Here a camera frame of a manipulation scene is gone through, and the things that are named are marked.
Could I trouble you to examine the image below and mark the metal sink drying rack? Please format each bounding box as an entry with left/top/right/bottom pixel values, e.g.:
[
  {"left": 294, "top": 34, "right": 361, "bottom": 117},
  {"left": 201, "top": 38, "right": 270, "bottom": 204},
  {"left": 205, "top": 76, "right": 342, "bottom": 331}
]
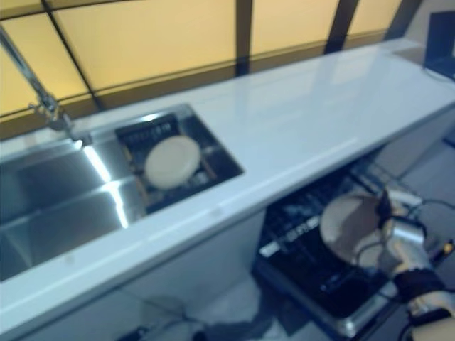
[{"left": 115, "top": 112, "right": 247, "bottom": 215}]

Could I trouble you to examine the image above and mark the black box appliance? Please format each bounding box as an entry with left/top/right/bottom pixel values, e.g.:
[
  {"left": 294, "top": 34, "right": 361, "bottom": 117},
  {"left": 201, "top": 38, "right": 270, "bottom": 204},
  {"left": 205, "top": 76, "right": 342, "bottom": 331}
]
[{"left": 424, "top": 11, "right": 455, "bottom": 78}]

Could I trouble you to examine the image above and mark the stainless steel sink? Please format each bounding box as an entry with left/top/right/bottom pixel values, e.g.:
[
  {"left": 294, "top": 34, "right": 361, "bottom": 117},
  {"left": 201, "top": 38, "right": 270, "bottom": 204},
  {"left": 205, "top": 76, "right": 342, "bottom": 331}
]
[{"left": 0, "top": 102, "right": 247, "bottom": 282}]

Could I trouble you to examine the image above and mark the black dishwasher rack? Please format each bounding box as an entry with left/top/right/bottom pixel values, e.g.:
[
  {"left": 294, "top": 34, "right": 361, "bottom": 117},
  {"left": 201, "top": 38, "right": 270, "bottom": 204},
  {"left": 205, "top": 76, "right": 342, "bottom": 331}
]
[{"left": 252, "top": 159, "right": 427, "bottom": 337}]

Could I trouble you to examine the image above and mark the chrome kitchen faucet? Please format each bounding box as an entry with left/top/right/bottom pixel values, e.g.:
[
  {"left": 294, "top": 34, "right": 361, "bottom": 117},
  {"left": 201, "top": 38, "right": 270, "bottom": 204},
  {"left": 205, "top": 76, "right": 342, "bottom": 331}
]
[{"left": 0, "top": 24, "right": 92, "bottom": 146}]

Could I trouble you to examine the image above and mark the white kitchen cabinet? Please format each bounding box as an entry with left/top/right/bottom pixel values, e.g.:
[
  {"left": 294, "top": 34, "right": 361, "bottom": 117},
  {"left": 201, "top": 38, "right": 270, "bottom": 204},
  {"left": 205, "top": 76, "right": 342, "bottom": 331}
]
[{"left": 0, "top": 209, "right": 268, "bottom": 341}]

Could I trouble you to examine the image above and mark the yellow window with dark frame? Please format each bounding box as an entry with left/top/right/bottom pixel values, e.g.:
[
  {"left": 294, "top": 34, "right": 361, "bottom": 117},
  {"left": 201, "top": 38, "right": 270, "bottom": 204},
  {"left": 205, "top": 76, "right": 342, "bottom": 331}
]
[{"left": 0, "top": 0, "right": 414, "bottom": 122}]

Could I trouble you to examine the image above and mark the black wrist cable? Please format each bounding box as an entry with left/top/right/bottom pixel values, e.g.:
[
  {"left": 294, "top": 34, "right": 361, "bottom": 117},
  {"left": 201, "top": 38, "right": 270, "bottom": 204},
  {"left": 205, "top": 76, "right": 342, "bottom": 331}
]
[{"left": 357, "top": 199, "right": 455, "bottom": 271}]

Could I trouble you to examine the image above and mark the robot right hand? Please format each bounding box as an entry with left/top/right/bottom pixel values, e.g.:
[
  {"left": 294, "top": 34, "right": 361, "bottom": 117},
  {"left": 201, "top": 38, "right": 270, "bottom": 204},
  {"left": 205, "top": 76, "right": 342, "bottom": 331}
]
[{"left": 375, "top": 188, "right": 405, "bottom": 232}]

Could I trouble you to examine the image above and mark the cream round plate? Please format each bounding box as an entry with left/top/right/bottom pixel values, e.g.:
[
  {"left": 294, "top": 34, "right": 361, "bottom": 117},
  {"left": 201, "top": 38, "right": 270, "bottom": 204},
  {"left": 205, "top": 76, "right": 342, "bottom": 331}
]
[
  {"left": 144, "top": 136, "right": 202, "bottom": 190},
  {"left": 318, "top": 193, "right": 387, "bottom": 268}
]

